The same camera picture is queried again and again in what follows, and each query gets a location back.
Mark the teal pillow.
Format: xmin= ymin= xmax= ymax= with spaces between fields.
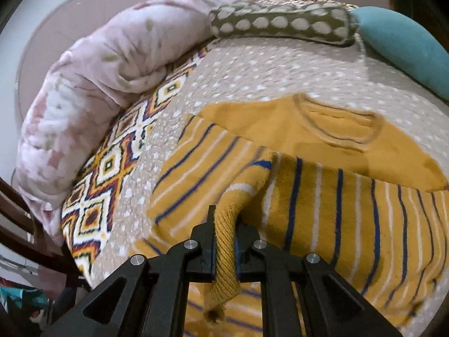
xmin=351 ymin=6 xmax=449 ymax=102

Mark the pink floral blanket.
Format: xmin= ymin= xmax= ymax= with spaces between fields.
xmin=16 ymin=0 xmax=249 ymax=243

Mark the pink rounded headboard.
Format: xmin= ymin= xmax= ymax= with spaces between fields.
xmin=16 ymin=0 xmax=155 ymax=113

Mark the yellow striped sweater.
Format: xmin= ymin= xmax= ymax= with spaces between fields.
xmin=128 ymin=93 xmax=449 ymax=337

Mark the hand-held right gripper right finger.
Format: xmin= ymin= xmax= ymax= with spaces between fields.
xmin=236 ymin=214 xmax=404 ymax=337

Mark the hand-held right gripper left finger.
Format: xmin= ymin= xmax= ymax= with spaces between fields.
xmin=40 ymin=204 xmax=217 ymax=337

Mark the olive white-patterned bolster pillow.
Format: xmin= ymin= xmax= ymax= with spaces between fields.
xmin=210 ymin=0 xmax=358 ymax=46

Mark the dark wooden chair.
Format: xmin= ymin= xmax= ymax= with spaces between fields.
xmin=0 ymin=177 xmax=92 ymax=292

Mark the beige dotted quilted bedspread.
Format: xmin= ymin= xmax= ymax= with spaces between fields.
xmin=61 ymin=0 xmax=449 ymax=337

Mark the geometric patterned blanket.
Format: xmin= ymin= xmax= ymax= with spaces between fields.
xmin=60 ymin=47 xmax=211 ymax=281

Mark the colourful cloth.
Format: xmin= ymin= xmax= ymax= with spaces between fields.
xmin=0 ymin=277 xmax=50 ymax=324

